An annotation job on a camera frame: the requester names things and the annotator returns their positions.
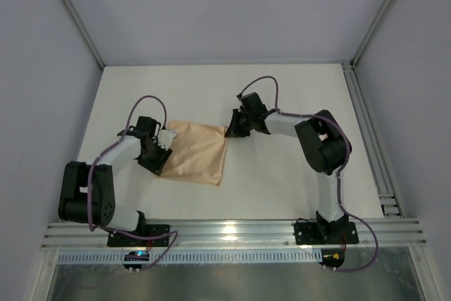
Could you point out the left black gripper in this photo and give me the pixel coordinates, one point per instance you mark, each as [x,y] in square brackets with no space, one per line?
[156,159]

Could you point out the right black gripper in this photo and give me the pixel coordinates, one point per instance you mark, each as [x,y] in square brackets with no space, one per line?
[236,124]

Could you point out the peach satin napkin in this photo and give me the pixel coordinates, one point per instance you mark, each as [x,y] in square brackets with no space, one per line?
[198,153]

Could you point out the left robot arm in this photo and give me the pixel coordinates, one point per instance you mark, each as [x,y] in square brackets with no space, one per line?
[88,190]

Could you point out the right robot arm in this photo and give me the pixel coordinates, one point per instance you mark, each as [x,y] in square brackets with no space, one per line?
[324,145]

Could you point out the left controller board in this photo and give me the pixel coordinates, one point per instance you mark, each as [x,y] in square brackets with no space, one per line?
[135,260]

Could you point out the controller board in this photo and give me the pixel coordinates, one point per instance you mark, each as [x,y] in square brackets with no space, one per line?
[332,259]
[135,260]

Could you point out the right controller board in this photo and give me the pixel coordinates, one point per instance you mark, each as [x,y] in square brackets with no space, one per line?
[332,259]

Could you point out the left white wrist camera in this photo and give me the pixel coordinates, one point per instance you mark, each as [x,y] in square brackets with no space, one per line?
[166,138]

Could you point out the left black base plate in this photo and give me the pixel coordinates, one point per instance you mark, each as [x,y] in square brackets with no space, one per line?
[153,235]

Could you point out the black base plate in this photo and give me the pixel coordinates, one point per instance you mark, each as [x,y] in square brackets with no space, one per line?
[307,233]
[153,235]

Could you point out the aluminium front rail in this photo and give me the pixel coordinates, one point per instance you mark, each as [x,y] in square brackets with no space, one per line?
[232,235]

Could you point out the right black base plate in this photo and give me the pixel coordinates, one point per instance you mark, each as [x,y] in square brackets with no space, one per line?
[307,233]

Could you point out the slotted grey cable duct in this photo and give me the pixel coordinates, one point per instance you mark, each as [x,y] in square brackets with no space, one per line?
[293,255]

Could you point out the right aluminium side rail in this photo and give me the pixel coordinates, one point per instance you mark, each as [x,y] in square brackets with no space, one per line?
[385,184]

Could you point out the left aluminium corner post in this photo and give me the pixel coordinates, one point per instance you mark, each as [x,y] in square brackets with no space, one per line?
[83,32]

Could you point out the aluminium corner post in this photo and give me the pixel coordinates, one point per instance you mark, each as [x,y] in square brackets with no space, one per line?
[83,32]
[378,20]

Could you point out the right aluminium corner post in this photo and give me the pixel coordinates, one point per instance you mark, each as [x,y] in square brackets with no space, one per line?
[378,20]

